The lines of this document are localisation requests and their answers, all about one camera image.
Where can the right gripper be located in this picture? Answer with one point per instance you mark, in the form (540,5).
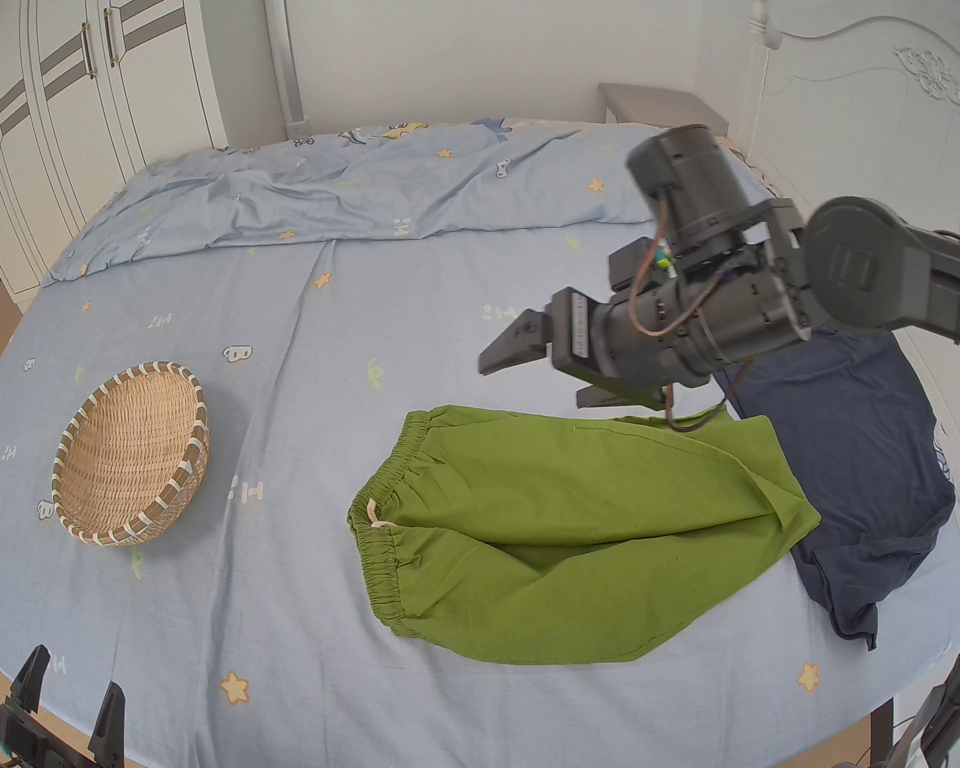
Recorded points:
(645,337)

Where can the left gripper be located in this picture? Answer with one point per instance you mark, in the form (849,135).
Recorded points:
(30,742)

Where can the green shorts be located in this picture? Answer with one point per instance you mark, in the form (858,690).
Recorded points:
(562,525)

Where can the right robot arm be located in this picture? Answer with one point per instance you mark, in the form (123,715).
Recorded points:
(862,262)

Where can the bed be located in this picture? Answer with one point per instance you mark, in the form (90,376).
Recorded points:
(450,315)

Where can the round woven basket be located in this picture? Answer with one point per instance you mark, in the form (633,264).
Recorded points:
(127,450)

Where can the pale blue quilt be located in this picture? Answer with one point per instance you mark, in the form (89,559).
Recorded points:
(450,187)

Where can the grey bedside table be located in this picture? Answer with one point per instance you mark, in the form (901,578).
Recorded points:
(652,101)

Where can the dark blue T-shirt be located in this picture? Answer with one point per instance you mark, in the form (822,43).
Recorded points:
(847,450)

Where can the grey upright pipe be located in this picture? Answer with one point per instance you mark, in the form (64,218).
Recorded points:
(285,60)

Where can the white wardrobe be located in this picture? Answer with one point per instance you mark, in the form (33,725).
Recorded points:
(150,97)

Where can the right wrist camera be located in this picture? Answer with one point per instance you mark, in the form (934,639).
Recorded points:
(630,266)

